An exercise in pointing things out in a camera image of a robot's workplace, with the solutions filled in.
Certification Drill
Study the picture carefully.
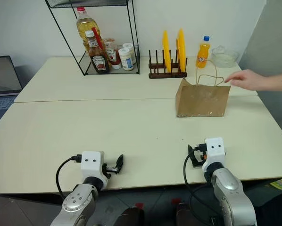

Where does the orange soda bottle blue cap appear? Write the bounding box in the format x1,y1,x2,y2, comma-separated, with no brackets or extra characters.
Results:
195,35,211,70

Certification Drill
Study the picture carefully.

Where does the clear glass bowl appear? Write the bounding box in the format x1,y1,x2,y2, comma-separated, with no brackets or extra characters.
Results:
211,45,241,69

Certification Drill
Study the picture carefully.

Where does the brown paper bag with handles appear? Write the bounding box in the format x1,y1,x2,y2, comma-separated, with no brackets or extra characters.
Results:
175,59,232,118

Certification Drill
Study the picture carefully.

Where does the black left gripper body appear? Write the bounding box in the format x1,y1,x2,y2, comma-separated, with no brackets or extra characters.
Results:
102,163,117,178

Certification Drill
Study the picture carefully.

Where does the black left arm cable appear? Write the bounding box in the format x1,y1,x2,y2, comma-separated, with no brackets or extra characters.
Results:
56,154,82,199

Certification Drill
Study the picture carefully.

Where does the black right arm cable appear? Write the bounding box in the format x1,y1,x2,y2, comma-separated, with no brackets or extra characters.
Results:
183,154,218,226

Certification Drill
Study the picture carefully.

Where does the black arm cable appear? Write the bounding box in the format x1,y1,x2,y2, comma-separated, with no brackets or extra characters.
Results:
56,154,82,199
183,154,218,226

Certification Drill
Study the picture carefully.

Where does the person's bare hand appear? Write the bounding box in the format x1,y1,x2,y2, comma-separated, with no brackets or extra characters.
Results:
224,69,262,91

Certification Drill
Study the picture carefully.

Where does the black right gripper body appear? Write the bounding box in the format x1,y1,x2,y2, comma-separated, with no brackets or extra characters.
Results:
193,142,208,165

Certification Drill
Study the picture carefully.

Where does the squeeze ketchup bottle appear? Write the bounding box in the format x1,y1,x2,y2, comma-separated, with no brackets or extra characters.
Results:
104,38,122,70

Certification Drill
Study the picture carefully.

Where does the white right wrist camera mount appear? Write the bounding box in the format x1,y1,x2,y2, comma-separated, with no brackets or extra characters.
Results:
201,137,227,173

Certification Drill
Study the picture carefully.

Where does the grey laptop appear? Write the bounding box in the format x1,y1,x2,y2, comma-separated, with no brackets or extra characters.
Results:
0,55,23,128

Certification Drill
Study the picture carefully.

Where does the cooking oil bottle red cap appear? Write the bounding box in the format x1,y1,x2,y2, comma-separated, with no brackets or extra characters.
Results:
75,7,107,54

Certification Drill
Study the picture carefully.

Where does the dark wooden plate rack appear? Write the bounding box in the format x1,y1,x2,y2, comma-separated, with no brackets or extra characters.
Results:
148,48,188,80

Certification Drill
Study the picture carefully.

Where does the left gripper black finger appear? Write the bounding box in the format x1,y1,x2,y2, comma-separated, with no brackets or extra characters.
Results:
115,153,124,175

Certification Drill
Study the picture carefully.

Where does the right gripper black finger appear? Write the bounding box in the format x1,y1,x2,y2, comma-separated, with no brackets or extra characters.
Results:
187,144,200,169

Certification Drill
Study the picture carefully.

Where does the glass ketchup bottle white cap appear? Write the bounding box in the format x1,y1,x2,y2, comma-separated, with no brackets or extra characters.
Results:
84,30,110,74

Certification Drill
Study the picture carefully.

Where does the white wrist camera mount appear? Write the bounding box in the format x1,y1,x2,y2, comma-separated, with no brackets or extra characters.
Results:
81,151,109,189
201,137,227,173

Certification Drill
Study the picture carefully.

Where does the white lidded jar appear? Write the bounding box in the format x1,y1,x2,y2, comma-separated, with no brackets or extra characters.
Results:
118,48,134,71
122,42,137,65

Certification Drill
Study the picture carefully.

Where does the dark rounded shape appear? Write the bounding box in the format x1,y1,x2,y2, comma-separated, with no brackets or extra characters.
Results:
118,202,146,226
171,198,196,226

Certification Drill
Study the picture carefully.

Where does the black wire shelf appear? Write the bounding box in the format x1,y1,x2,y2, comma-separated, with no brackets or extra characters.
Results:
44,0,141,77

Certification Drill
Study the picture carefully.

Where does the yellow plate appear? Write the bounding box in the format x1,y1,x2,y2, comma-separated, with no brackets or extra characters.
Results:
176,28,188,73
162,30,173,73

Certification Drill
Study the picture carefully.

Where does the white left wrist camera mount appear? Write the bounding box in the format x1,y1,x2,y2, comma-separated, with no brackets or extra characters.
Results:
81,151,109,189

